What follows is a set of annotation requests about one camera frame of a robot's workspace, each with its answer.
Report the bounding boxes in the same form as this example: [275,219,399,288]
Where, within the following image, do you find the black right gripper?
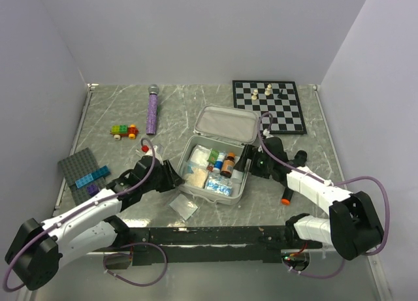
[233,144,274,180]

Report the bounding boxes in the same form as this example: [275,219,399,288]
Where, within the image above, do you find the brown bottle orange cap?
[220,152,235,178]

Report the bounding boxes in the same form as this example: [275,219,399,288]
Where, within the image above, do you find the blue white pouch bag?
[184,162,208,174]

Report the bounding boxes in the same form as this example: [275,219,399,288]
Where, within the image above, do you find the white blue pill bottle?
[213,152,226,172]

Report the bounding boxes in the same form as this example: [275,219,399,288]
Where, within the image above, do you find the small green medicine box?
[208,149,219,165]

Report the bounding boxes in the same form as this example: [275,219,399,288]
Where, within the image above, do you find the large gauze plastic bag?
[189,145,212,168]

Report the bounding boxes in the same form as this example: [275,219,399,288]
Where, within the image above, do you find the white medicine kit case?
[177,106,259,205]

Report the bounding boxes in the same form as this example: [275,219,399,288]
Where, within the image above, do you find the bandage box plastic bag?
[184,167,208,188]

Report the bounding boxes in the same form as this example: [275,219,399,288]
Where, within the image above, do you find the white green pill bottle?
[231,169,244,184]

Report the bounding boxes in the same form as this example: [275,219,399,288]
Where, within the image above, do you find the blue packets plastic bag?
[204,174,233,197]

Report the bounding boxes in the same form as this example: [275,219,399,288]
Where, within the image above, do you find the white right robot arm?
[233,137,389,261]

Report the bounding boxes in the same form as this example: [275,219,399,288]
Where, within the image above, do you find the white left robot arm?
[5,157,184,291]

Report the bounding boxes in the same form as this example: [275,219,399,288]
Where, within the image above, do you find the small gauze zip bag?
[169,194,199,221]

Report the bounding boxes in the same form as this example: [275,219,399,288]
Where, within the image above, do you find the white chess piece small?
[251,89,259,101]

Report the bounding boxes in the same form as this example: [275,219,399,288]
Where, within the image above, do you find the black white chessboard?
[233,80,307,135]

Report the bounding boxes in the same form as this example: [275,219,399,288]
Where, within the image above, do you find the black marker orange cap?
[281,150,308,206]

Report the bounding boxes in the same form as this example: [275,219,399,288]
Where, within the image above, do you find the white chess piece tall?
[265,84,272,96]

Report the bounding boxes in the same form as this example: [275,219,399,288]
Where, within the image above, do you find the blue toy brick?
[75,166,110,188]

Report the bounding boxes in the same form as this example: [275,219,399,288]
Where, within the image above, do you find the colourful toy brick car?
[110,124,139,140]

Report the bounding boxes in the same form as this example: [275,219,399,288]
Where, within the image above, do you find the purple glitter microphone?
[146,84,159,135]

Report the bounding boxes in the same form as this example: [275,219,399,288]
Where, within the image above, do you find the purple toy brick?
[86,183,100,197]

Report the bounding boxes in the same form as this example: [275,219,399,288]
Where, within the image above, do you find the grey brick baseplate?
[58,148,99,206]

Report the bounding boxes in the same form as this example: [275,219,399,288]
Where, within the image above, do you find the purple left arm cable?
[1,137,168,293]

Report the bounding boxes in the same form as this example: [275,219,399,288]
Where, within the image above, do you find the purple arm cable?
[1,137,168,293]
[257,112,391,279]

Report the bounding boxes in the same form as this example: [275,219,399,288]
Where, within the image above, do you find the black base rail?
[89,225,324,266]

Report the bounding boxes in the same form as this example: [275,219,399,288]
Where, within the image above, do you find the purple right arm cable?
[257,112,391,279]

